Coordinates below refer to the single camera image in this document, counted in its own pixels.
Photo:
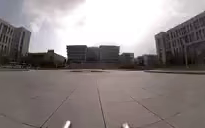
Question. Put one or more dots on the cluster of block buildings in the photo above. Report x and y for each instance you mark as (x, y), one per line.
(96, 54)

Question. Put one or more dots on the grey paved plaza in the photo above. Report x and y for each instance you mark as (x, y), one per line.
(100, 90)

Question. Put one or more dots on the low dark building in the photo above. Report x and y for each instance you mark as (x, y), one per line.
(45, 59)

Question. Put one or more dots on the robot's own part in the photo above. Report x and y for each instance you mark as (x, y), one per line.
(66, 124)
(125, 125)

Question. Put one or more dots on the raised kerb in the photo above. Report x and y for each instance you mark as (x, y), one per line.
(180, 71)

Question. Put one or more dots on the row of parked vehicles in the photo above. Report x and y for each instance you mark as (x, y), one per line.
(15, 65)

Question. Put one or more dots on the long pale building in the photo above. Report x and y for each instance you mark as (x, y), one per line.
(190, 40)

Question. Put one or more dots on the pale multi-storey building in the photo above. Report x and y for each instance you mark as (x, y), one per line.
(6, 38)

